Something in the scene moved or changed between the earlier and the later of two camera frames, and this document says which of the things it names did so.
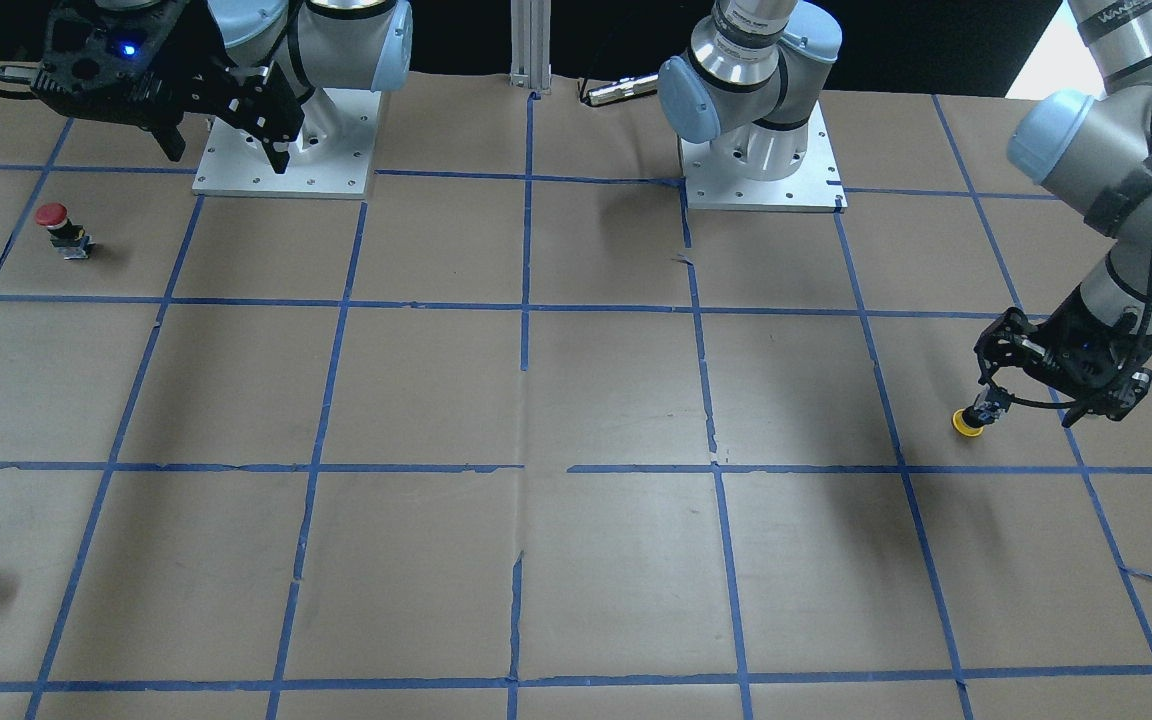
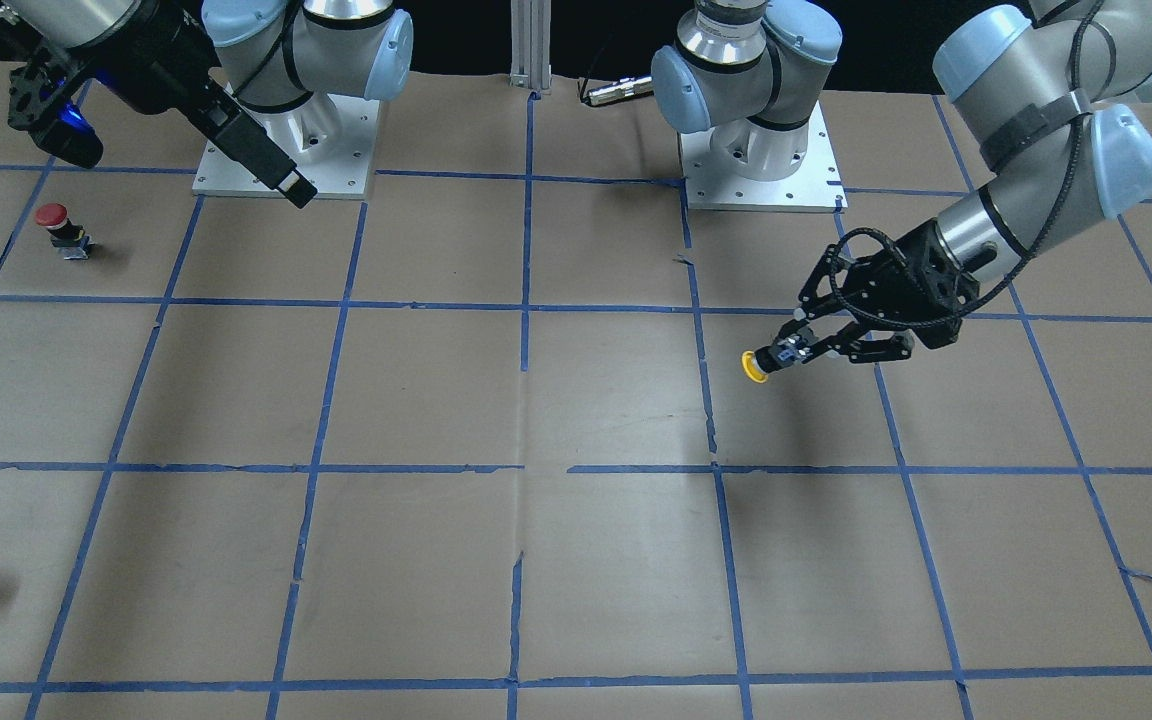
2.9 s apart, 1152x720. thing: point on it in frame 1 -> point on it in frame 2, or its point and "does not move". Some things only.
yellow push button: (960, 425) -> (751, 368)
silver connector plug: (623, 90) does not move
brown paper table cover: (523, 438) does not move
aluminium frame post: (531, 45) does not move
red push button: (71, 239) does not move
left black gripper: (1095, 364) -> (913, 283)
